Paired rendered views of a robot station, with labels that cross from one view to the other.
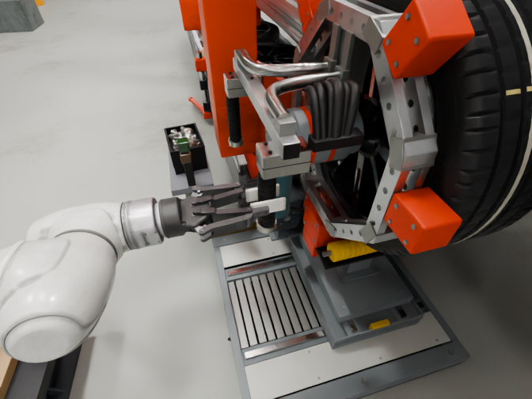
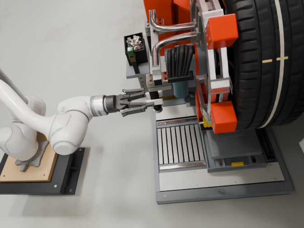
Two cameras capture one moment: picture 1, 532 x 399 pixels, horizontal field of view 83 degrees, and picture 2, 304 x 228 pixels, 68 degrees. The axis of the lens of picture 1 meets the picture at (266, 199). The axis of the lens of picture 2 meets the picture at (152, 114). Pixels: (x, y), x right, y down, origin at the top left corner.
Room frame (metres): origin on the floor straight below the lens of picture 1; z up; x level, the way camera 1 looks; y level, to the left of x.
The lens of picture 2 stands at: (-0.10, -0.24, 1.55)
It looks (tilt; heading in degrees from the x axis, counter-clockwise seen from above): 54 degrees down; 27
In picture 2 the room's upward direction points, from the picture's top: 17 degrees counter-clockwise
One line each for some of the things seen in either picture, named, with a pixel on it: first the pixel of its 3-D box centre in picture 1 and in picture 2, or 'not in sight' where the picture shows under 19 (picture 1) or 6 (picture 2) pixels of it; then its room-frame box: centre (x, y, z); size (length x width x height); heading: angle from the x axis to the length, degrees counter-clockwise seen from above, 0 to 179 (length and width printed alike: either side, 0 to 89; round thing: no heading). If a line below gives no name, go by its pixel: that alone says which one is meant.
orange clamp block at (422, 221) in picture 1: (419, 219); (222, 117); (0.36, -0.27, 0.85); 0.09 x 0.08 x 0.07; 16
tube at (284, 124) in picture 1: (317, 78); (176, 43); (0.54, -0.09, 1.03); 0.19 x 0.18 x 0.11; 106
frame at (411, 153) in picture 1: (339, 131); (205, 57); (0.67, -0.18, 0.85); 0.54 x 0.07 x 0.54; 16
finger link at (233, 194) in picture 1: (219, 200); (133, 97); (0.44, 0.09, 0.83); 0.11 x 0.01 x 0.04; 117
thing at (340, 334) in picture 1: (347, 275); (227, 133); (0.71, -0.35, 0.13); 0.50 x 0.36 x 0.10; 16
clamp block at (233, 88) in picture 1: (242, 83); (154, 27); (0.78, 0.06, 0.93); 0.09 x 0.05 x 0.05; 106
